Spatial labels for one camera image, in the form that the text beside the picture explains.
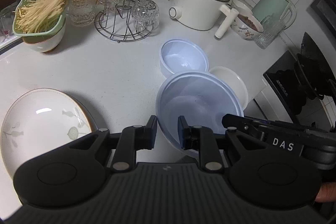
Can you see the white rimmed bowl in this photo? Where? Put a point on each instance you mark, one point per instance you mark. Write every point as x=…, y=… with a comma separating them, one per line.
x=240, y=6

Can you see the black gas stove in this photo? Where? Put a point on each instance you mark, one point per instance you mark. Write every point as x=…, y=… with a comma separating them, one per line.
x=302, y=82

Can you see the pale green kettle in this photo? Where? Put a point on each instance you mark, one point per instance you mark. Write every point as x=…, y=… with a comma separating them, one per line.
x=273, y=3

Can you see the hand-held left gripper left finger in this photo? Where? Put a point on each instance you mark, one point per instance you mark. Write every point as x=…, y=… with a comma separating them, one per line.
x=154, y=132

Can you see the textured glass tumbler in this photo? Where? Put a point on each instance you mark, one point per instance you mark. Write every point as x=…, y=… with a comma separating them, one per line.
x=267, y=33

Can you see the small white bowl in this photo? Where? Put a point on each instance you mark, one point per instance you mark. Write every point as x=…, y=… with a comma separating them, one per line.
x=233, y=85

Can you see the white leaf print plate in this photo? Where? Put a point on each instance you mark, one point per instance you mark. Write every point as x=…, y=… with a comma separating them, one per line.
x=39, y=124

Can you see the enoki mushrooms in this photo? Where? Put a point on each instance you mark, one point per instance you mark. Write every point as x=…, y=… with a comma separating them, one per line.
x=39, y=14

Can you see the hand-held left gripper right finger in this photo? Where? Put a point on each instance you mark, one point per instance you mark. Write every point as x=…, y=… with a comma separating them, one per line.
x=181, y=132

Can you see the white ceramic bowl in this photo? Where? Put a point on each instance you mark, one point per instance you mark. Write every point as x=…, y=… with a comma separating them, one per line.
x=50, y=44

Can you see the green bowl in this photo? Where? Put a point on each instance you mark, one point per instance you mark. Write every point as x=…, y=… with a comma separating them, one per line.
x=56, y=32

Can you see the cut glass cup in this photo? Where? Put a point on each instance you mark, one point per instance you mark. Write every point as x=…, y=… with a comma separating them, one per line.
x=144, y=11

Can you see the floral print bowl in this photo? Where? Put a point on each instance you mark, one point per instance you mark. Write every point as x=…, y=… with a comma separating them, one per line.
x=245, y=27

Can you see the white drip tray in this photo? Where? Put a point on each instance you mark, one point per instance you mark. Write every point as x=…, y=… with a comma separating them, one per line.
x=8, y=37

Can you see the person's right hand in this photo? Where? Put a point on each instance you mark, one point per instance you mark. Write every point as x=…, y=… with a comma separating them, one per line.
x=328, y=192

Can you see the light blue plastic bowl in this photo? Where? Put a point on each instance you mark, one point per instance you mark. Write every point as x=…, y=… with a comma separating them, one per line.
x=197, y=106
x=183, y=56

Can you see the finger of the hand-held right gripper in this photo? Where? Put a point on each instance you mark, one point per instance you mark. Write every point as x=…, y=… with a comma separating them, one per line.
x=263, y=122
x=236, y=121

